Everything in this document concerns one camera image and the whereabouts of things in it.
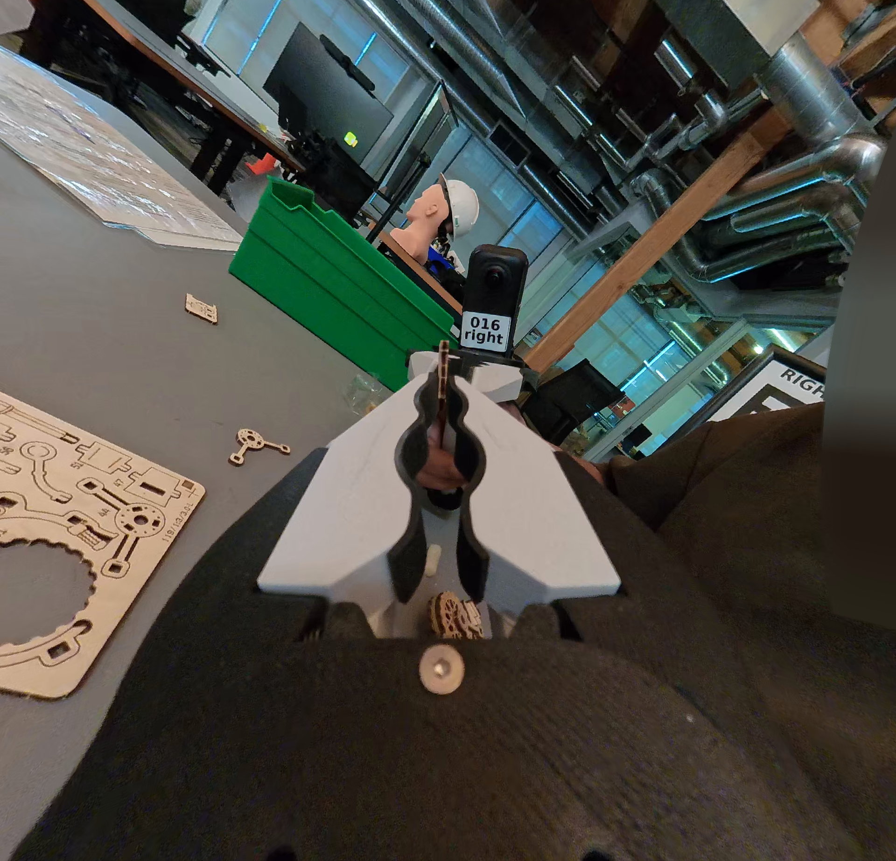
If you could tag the grey desk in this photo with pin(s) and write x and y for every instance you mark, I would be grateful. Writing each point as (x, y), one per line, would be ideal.
(140, 357)

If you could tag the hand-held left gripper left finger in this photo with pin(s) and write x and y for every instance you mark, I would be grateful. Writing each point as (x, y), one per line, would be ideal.
(336, 518)

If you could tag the person's right hand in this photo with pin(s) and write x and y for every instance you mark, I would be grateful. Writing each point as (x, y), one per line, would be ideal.
(437, 469)

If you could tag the wooden beam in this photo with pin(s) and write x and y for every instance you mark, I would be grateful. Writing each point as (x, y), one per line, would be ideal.
(665, 231)

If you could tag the white hard hat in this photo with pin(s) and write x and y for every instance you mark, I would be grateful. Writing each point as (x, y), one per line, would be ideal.
(463, 203)

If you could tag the person's right forearm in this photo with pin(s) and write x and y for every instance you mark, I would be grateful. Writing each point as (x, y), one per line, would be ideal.
(591, 470)

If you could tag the black office chair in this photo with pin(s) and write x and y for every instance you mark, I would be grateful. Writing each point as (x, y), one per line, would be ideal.
(570, 396)

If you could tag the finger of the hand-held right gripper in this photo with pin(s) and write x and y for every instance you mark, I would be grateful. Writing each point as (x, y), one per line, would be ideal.
(418, 370)
(500, 384)

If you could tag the wooden puzzle sheet round holes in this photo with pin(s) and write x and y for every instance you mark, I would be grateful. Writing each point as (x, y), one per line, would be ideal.
(70, 525)

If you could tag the framed white sign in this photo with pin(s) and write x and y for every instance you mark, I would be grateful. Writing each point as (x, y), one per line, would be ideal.
(777, 385)

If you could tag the mannequin bust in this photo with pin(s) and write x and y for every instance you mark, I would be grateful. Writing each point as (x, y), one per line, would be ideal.
(423, 210)

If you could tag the thin wooden puzzle piece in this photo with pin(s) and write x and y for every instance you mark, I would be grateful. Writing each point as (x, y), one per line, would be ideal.
(444, 385)

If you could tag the key-shaped wooden piece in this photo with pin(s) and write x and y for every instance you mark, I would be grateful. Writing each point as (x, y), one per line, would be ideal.
(253, 445)

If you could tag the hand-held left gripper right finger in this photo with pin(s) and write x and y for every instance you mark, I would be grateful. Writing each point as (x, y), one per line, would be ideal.
(539, 525)

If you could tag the orange plastic object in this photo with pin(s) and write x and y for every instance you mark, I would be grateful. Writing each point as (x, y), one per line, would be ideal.
(264, 165)

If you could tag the green storage bin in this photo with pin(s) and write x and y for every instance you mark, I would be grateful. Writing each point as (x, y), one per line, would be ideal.
(336, 294)

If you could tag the wooden model assembly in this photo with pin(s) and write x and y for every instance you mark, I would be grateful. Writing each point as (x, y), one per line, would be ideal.
(455, 616)

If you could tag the plastic-covered instruction sheet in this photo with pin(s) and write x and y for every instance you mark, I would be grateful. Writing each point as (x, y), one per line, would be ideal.
(91, 154)

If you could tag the clear plastic bag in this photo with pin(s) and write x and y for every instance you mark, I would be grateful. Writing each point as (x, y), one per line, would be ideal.
(360, 393)

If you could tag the long wooden table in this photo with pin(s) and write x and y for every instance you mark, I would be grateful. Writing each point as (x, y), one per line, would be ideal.
(175, 56)

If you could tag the black monitor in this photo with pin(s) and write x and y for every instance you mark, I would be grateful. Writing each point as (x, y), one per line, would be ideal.
(329, 91)

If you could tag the small rectangular wooden piece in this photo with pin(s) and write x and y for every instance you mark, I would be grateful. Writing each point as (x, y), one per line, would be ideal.
(201, 308)

